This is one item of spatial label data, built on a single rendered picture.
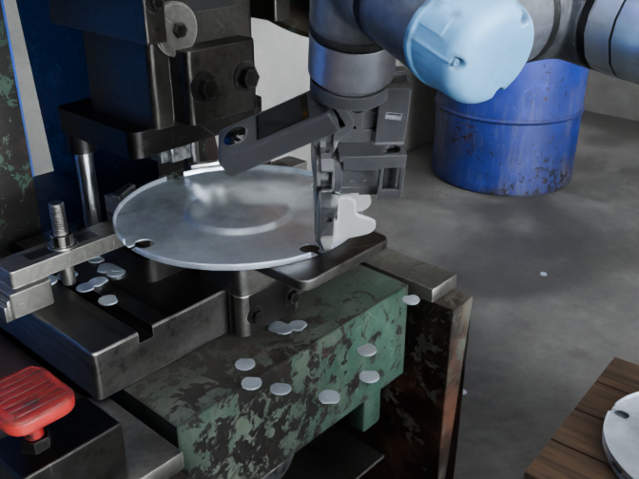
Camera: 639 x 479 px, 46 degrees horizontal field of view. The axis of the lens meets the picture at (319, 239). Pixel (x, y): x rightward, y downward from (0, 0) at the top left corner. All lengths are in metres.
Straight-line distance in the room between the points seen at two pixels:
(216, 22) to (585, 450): 0.83
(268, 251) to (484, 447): 1.06
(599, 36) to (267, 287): 0.48
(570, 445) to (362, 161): 0.71
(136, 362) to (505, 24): 0.53
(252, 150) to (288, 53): 2.09
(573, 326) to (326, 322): 1.38
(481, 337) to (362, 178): 1.44
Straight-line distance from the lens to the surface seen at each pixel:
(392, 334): 1.03
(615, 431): 1.27
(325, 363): 0.93
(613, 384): 1.41
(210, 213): 0.88
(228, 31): 0.88
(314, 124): 0.66
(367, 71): 0.62
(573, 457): 1.24
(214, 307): 0.88
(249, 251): 0.80
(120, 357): 0.82
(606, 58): 0.58
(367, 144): 0.69
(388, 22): 0.54
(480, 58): 0.50
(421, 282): 1.03
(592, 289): 2.44
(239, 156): 0.68
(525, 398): 1.92
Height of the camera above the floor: 1.14
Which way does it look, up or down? 26 degrees down
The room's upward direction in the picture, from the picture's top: straight up
